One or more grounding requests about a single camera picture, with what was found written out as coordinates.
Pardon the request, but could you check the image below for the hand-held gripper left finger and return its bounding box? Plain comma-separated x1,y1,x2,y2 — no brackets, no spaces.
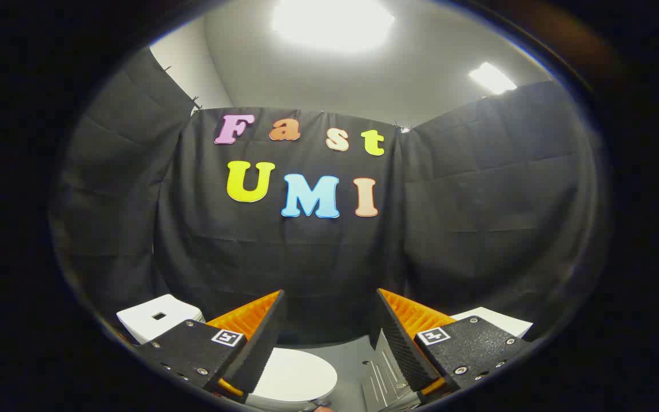
134,289,288,402

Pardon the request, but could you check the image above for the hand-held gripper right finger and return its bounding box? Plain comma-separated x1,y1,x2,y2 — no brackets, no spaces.
370,288,534,404

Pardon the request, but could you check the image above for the white toilet lid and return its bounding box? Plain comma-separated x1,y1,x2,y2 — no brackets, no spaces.
247,347,339,406

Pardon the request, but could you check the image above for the white toilet with tank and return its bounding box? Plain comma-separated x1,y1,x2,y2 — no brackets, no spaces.
117,294,336,411

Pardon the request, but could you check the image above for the white drawer cabinet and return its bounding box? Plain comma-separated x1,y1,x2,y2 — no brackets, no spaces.
362,307,534,412

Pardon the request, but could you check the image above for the black backdrop cloth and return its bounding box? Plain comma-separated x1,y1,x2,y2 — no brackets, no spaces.
49,49,602,345

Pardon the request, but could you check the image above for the small ceiling light panel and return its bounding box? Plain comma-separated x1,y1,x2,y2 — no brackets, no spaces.
469,62,518,95

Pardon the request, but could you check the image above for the large ceiling light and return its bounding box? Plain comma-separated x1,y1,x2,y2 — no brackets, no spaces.
272,0,396,53

